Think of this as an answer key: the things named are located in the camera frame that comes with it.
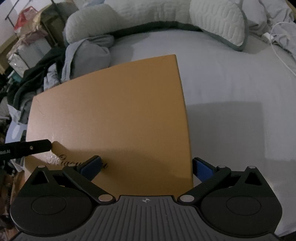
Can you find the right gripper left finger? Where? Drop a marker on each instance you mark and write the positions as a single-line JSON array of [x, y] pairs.
[[82, 175]]

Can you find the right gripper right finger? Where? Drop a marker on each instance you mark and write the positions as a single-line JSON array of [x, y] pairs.
[[211, 177]]

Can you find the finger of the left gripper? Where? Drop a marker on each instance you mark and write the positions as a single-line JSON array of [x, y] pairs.
[[23, 149]]

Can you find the orange box lid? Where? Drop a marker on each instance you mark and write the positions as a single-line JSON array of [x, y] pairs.
[[132, 115]]

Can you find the black garment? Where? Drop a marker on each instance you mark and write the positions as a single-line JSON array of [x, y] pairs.
[[33, 78]]

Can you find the clear storage bag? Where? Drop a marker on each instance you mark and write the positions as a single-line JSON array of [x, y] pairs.
[[23, 57]]

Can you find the crumpled grey clothing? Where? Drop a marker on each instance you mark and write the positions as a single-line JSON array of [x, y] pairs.
[[81, 58]]

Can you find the red plastic bag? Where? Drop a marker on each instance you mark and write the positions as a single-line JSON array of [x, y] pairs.
[[24, 16]]

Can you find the brown cardboard box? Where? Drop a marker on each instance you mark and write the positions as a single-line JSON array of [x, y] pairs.
[[49, 23]]

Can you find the white charger plug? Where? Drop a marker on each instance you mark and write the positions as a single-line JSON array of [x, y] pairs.
[[267, 38]]

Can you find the grey reading pillow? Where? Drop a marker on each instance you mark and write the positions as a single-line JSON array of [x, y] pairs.
[[222, 20]]

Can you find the grey lilac duvet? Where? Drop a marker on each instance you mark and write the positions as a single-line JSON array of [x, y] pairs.
[[274, 17]]

